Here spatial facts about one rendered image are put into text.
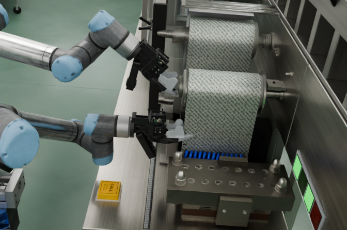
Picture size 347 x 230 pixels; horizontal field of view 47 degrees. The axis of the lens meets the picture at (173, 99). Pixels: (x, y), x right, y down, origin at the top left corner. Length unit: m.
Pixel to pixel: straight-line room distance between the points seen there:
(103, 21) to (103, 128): 0.35
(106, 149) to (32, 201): 1.40
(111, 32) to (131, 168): 0.55
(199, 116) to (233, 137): 0.15
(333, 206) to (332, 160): 0.10
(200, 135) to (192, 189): 0.21
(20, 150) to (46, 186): 1.72
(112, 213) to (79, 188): 1.41
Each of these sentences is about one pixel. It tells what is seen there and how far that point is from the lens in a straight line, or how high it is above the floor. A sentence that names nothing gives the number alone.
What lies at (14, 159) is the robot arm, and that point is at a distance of 1.10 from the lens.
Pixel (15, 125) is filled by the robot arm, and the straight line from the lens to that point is 1.09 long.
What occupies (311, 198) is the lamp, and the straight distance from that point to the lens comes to 1.09.
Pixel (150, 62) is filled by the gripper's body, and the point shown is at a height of 1.35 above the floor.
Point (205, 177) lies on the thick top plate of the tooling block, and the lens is 1.31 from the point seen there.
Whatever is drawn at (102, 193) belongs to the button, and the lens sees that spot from 1.39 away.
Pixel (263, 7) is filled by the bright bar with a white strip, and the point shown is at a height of 1.46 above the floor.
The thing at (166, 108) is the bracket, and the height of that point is 1.14.
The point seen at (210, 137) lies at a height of 1.09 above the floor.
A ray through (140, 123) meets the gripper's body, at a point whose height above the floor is 1.14.
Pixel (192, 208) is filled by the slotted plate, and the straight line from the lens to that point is 1.33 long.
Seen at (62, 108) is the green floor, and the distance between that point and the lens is 3.56.
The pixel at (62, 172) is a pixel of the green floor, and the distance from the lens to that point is 2.90.
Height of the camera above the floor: 1.90
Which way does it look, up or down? 31 degrees down
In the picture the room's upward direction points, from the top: 5 degrees clockwise
